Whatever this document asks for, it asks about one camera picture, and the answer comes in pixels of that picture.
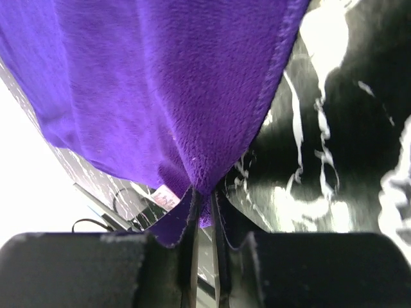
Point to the purple towel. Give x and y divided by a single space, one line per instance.
155 92

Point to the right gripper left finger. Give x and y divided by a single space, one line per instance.
154 268

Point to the black marble pattern mat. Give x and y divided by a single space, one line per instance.
333 153

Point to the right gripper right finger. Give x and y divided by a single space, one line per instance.
255 268

